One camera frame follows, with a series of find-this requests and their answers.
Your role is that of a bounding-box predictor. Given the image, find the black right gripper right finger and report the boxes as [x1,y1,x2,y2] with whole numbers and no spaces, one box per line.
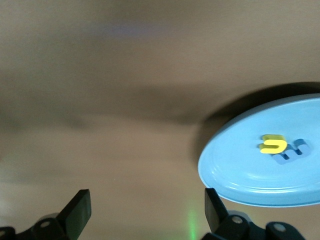
[201,187,307,240]

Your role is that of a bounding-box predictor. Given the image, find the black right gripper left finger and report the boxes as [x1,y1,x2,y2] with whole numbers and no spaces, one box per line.
[0,189,92,240]

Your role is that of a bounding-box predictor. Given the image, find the yellow foam small u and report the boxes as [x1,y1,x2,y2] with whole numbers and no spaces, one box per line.
[258,134,288,155]

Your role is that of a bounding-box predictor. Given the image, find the blue foam small m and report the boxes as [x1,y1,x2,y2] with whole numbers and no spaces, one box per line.
[272,138,311,166]

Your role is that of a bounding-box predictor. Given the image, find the blue plate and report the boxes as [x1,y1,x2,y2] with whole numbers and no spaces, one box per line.
[197,93,320,208]

